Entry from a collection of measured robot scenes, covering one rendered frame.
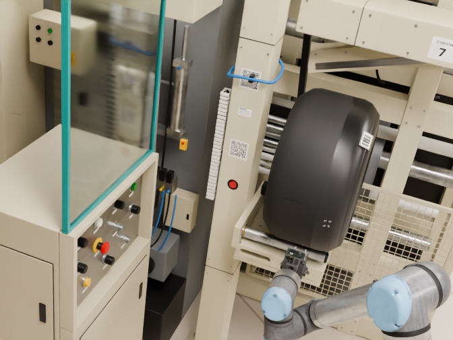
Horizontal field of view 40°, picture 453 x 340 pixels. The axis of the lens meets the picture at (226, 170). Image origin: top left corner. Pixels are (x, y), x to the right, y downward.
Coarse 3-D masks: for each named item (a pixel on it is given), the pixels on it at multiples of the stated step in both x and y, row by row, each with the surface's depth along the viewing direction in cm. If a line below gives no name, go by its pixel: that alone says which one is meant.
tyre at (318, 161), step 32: (320, 96) 223; (352, 96) 229; (288, 128) 217; (320, 128) 213; (352, 128) 212; (288, 160) 212; (320, 160) 209; (352, 160) 208; (288, 192) 214; (320, 192) 210; (352, 192) 210; (288, 224) 221; (320, 224) 215
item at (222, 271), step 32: (256, 0) 209; (288, 0) 214; (256, 32) 214; (256, 64) 219; (256, 96) 225; (256, 128) 231; (224, 160) 242; (256, 160) 243; (224, 192) 249; (224, 224) 256; (224, 256) 264; (224, 288) 272; (224, 320) 281
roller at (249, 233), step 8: (248, 232) 244; (256, 232) 244; (264, 232) 245; (256, 240) 245; (264, 240) 243; (272, 240) 242; (280, 240) 242; (280, 248) 242; (304, 248) 240; (312, 256) 239; (320, 256) 238
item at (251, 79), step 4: (280, 60) 231; (280, 64) 231; (232, 68) 230; (228, 72) 226; (280, 72) 227; (228, 76) 224; (232, 76) 222; (236, 76) 221; (240, 76) 220; (244, 76) 220; (252, 76) 219; (280, 76) 225; (252, 80) 219; (256, 80) 219; (260, 80) 218; (264, 80) 218; (272, 80) 220; (276, 80) 221
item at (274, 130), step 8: (272, 104) 283; (272, 112) 285; (280, 112) 283; (288, 112) 282; (272, 120) 272; (280, 120) 271; (272, 128) 273; (280, 128) 272; (272, 136) 276; (264, 144) 281; (272, 144) 277; (264, 152) 282; (272, 152) 280; (264, 160) 284; (272, 160) 280; (264, 168) 285
